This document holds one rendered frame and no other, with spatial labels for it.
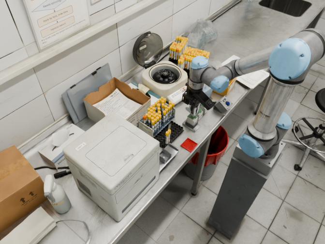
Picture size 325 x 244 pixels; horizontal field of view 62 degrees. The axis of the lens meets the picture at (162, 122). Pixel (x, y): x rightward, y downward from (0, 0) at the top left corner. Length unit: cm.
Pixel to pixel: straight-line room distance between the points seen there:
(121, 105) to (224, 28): 125
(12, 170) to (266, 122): 104
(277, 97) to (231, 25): 155
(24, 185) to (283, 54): 106
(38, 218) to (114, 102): 72
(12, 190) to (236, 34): 193
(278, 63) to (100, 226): 94
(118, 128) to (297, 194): 180
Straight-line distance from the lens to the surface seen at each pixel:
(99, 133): 115
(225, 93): 175
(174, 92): 167
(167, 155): 137
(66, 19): 137
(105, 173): 104
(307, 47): 95
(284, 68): 95
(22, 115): 145
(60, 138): 146
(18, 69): 128
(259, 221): 234
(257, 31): 251
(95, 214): 130
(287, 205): 249
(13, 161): 133
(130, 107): 157
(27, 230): 132
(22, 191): 126
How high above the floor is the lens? 205
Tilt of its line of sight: 48 degrees down
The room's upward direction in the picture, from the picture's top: 2 degrees clockwise
